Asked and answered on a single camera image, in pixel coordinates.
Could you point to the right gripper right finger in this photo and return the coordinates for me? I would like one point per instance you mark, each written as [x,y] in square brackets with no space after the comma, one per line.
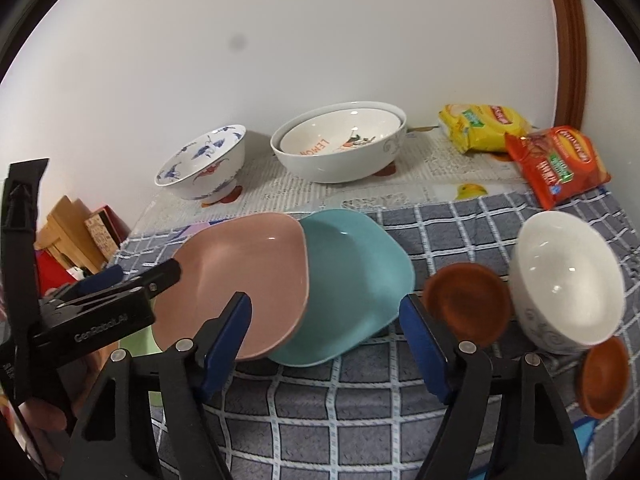
[534,438]

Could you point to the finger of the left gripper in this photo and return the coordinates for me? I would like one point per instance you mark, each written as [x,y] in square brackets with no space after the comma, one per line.
[152,282]
[110,276]

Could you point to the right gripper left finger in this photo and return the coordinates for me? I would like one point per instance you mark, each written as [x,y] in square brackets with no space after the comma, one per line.
[113,438]

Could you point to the brown small bowl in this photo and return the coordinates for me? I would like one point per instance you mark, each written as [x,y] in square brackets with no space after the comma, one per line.
[603,378]
[471,300]

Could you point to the pink square plate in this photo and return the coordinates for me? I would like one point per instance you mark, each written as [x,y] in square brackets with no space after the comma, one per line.
[264,256]

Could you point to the teal square plate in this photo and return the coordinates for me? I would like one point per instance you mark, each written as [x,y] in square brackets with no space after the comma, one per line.
[357,276]

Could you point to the left human hand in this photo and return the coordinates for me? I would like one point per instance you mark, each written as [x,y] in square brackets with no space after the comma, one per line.
[43,428]

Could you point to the patterned red box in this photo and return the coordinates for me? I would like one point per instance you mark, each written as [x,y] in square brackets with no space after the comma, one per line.
[107,230]

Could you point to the red paper bag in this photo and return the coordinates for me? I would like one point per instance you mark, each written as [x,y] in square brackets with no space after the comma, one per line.
[51,273]

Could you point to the wooden rack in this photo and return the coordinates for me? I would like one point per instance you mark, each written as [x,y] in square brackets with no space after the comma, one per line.
[65,237]

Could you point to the green square plate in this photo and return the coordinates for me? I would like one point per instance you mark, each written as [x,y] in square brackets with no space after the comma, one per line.
[141,343]

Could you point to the blue crane pattern bowl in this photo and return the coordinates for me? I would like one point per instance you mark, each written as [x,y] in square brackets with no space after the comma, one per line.
[205,169]

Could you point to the large white ceramic bowl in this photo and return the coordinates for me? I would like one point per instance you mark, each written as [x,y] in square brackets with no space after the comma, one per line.
[347,166]

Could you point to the lemon rabbit print bowl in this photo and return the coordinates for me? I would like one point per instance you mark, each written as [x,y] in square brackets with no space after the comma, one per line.
[339,131]

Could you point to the white lace table cover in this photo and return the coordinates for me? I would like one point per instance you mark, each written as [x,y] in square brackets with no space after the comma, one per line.
[427,170]

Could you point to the red chips bag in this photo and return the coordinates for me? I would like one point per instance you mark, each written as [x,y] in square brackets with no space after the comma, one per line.
[558,163]

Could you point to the yellow chips bag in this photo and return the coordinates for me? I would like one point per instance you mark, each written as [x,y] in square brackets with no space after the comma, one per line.
[481,127]

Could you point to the brown wooden door frame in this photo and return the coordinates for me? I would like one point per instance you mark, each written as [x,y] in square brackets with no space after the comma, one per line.
[571,41]

